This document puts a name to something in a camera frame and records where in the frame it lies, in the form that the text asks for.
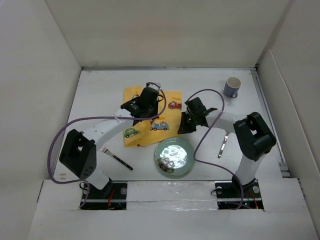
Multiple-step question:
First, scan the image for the yellow car-print placemat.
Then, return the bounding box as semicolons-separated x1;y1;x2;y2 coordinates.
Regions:
122;85;183;149

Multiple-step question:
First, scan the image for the silver metal spoon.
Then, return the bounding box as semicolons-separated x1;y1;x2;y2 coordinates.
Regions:
217;131;230;159

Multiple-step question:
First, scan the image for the green flower plate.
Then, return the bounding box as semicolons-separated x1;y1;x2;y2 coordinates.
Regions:
155;137;196;177

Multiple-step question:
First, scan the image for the purple ceramic mug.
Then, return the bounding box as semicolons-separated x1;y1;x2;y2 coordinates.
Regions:
223;77;242;99

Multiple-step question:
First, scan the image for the black-handled metal fork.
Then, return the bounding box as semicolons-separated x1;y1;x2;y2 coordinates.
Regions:
99;146;133;171

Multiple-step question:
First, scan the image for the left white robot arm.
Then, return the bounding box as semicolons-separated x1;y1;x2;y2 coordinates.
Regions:
59;82;164;199

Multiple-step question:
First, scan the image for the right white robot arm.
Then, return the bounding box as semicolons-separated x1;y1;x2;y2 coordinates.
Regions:
177;97;277;197

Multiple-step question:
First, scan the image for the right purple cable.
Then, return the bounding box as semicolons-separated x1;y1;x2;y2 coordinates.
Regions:
186;89;248;210

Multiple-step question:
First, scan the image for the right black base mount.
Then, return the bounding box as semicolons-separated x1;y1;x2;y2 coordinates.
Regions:
211;179;264;210

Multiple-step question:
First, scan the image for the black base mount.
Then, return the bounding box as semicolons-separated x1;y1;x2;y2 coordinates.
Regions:
79;181;128;211
211;179;264;210

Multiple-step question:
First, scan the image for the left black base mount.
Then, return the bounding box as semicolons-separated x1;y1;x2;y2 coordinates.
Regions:
79;181;128;211

